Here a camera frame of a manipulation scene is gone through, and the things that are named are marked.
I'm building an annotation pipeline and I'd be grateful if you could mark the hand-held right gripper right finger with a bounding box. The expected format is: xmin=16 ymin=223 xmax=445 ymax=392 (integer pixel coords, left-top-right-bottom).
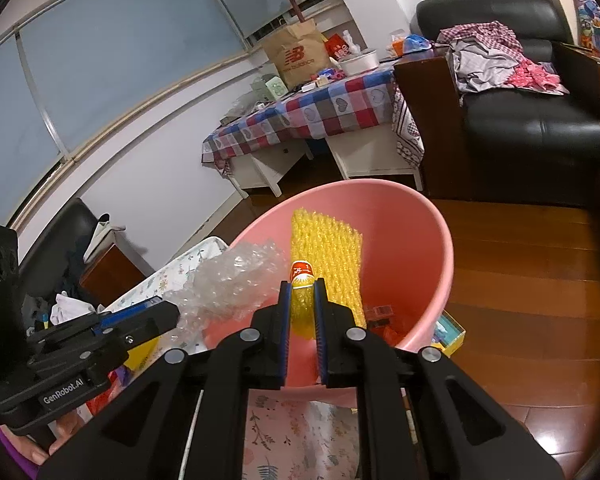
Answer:
xmin=312 ymin=277 xmax=566 ymax=480

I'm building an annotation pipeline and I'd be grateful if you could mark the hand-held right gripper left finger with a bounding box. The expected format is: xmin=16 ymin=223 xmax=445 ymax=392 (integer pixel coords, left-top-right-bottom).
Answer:
xmin=37 ymin=280 xmax=293 ymax=480

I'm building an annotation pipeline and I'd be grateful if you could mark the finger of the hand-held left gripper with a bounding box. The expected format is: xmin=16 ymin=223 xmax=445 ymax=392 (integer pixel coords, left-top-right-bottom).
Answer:
xmin=92 ymin=296 xmax=163 ymax=333
xmin=100 ymin=301 xmax=181 ymax=361

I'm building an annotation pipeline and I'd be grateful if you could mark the red snack wrapper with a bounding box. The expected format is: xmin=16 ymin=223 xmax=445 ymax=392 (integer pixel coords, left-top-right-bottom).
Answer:
xmin=86 ymin=384 xmax=112 ymax=417

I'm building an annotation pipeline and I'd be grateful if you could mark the clear bubble wrap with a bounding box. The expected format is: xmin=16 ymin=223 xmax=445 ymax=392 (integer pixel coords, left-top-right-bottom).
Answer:
xmin=167 ymin=241 xmax=291 ymax=351

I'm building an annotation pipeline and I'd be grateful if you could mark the pink plastic bucket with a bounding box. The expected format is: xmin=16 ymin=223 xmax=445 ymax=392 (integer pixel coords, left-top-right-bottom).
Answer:
xmin=205 ymin=178 xmax=454 ymax=408

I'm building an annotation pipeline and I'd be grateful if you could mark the person's left hand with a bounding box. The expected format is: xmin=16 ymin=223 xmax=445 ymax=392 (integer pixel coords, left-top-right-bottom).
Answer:
xmin=27 ymin=417 xmax=88 ymax=467

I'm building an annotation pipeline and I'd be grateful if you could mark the yellow plastic wrapper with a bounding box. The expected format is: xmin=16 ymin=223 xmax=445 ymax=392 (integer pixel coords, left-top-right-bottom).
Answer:
xmin=129 ymin=335 xmax=159 ymax=370

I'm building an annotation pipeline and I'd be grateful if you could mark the brown wooden side table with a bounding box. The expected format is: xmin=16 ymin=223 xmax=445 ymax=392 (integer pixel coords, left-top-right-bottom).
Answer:
xmin=78 ymin=230 xmax=156 ymax=306

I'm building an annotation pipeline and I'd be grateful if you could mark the yellow and blue cloth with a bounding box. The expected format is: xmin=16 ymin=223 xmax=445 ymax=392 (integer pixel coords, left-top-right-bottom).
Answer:
xmin=27 ymin=310 xmax=51 ymax=337

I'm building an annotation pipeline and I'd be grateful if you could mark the white garment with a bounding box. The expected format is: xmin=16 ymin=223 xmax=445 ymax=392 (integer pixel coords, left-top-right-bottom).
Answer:
xmin=50 ymin=292 xmax=101 ymax=326

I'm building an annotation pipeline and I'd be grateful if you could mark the small brown red packet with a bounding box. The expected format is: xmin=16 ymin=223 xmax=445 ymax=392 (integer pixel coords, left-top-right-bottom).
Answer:
xmin=365 ymin=304 xmax=407 ymax=347

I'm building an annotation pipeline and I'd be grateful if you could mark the white folded cloth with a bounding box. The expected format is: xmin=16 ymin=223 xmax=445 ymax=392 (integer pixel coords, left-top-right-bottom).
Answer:
xmin=82 ymin=214 xmax=126 ymax=263

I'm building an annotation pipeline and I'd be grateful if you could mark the black leather sofa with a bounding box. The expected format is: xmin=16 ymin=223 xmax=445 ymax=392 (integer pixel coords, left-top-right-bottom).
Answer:
xmin=17 ymin=197 xmax=156 ymax=321

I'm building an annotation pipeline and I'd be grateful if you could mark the yellow edged cardboard box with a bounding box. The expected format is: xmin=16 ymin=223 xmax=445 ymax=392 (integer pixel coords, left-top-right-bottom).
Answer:
xmin=432 ymin=310 xmax=466 ymax=358

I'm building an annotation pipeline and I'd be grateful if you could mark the white red patterned cloth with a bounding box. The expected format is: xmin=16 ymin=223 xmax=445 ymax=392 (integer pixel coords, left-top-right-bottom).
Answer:
xmin=391 ymin=85 xmax=425 ymax=166

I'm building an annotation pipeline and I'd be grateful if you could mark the checkered tablecloth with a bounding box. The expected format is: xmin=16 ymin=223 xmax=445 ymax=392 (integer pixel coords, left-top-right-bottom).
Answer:
xmin=201 ymin=57 xmax=406 ymax=171

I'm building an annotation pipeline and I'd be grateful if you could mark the clear plastic bag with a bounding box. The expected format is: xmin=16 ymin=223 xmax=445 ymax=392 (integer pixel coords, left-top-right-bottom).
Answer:
xmin=225 ymin=92 xmax=261 ymax=121

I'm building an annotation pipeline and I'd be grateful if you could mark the green tissue box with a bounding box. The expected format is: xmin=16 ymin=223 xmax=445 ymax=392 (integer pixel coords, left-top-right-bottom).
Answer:
xmin=250 ymin=74 xmax=287 ymax=103

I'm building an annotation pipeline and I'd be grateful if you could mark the frosted window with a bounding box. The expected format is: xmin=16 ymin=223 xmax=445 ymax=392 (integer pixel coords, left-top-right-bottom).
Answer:
xmin=0 ymin=0 xmax=341 ymax=176

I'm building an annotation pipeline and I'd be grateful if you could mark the white bowl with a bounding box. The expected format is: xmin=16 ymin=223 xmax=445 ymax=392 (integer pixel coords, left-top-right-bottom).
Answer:
xmin=339 ymin=49 xmax=381 ymax=77

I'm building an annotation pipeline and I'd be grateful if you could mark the brown paper bag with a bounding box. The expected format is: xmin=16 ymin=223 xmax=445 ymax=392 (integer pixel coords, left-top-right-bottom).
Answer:
xmin=262 ymin=19 xmax=331 ymax=91

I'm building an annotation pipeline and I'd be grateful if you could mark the black leather armchair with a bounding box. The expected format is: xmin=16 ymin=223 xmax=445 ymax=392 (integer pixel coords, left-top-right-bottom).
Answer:
xmin=394 ymin=0 xmax=600 ymax=206

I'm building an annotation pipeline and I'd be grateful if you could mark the blue plastic wrapper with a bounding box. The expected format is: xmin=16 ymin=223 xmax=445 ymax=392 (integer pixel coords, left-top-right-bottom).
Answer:
xmin=402 ymin=34 xmax=433 ymax=56

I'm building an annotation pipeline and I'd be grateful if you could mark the grey garment on armchair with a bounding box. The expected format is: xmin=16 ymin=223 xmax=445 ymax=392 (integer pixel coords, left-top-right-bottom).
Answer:
xmin=450 ymin=40 xmax=526 ymax=93

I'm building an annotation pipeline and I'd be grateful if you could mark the pink floral cloth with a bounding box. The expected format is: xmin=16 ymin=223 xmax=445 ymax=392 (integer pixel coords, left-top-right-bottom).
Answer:
xmin=510 ymin=57 xmax=571 ymax=96

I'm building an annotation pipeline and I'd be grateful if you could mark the plaid shirt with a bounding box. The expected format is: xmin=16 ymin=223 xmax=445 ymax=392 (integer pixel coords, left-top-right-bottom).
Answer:
xmin=437 ymin=21 xmax=523 ymax=68

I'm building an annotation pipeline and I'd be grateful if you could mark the colourful printed cloth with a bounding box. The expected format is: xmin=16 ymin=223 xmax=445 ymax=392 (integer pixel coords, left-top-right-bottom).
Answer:
xmin=572 ymin=0 xmax=600 ymax=65

